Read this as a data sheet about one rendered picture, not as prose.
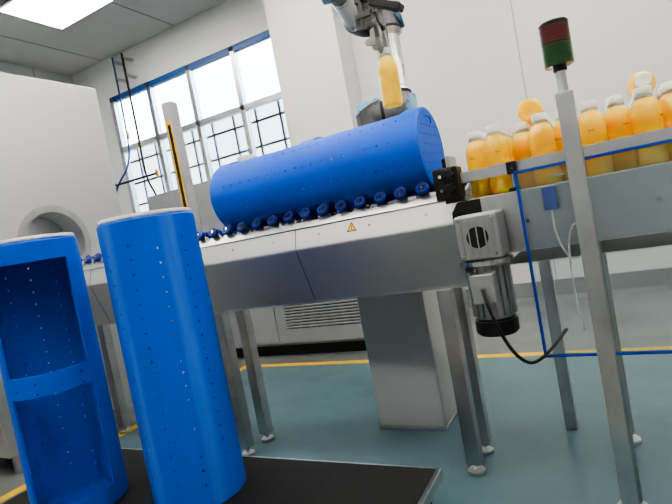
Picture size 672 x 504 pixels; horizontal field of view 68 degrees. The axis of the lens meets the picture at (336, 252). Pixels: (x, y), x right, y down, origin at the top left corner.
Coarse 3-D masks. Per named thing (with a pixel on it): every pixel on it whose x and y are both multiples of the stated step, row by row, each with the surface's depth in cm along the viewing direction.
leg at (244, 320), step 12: (240, 312) 221; (240, 324) 222; (252, 324) 225; (240, 336) 223; (252, 336) 223; (252, 348) 222; (252, 360) 222; (252, 372) 222; (252, 384) 223; (264, 384) 226; (252, 396) 224; (264, 396) 225; (264, 408) 224; (264, 420) 223; (264, 432) 224
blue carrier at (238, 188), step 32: (384, 128) 162; (416, 128) 155; (256, 160) 189; (288, 160) 179; (320, 160) 172; (352, 160) 165; (384, 160) 160; (416, 160) 156; (224, 192) 193; (256, 192) 186; (288, 192) 180; (320, 192) 175; (352, 192) 171; (384, 192) 168; (224, 224) 201
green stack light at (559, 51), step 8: (560, 40) 111; (568, 40) 111; (544, 48) 113; (552, 48) 112; (560, 48) 111; (568, 48) 111; (544, 56) 114; (552, 56) 112; (560, 56) 111; (568, 56) 111; (544, 64) 114; (552, 64) 112; (560, 64) 113; (568, 64) 114
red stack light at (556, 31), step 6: (552, 24) 111; (558, 24) 110; (564, 24) 111; (540, 30) 113; (546, 30) 112; (552, 30) 111; (558, 30) 111; (564, 30) 111; (540, 36) 114; (546, 36) 112; (552, 36) 111; (558, 36) 111; (564, 36) 111; (570, 36) 112; (540, 42) 114; (546, 42) 112
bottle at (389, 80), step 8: (384, 56) 168; (384, 64) 167; (392, 64) 167; (384, 72) 167; (392, 72) 167; (384, 80) 167; (392, 80) 167; (384, 88) 168; (392, 88) 167; (400, 88) 169; (384, 96) 168; (392, 96) 167; (400, 96) 168; (384, 104) 169; (392, 104) 168; (400, 104) 170
